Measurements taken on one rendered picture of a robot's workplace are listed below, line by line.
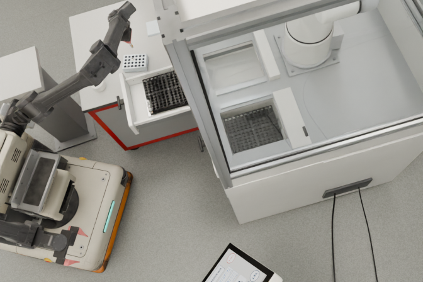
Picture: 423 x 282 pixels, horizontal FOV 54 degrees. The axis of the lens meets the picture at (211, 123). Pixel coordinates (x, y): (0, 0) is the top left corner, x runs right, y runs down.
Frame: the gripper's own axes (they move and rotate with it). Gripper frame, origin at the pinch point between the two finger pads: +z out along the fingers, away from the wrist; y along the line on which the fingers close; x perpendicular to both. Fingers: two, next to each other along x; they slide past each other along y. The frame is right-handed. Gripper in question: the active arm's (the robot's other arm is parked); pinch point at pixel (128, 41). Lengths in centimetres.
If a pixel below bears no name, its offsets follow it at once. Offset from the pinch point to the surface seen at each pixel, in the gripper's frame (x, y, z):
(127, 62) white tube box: 7.3, -0.4, 18.6
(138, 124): -4.6, -39.2, 9.4
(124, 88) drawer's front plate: 1.8, -22.3, 4.8
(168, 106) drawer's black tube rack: -18.8, -31.2, 7.7
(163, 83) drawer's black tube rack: -14.8, -17.8, 11.1
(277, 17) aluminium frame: -67, -62, -100
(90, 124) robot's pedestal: 61, -4, 96
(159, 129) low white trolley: 4, -19, 72
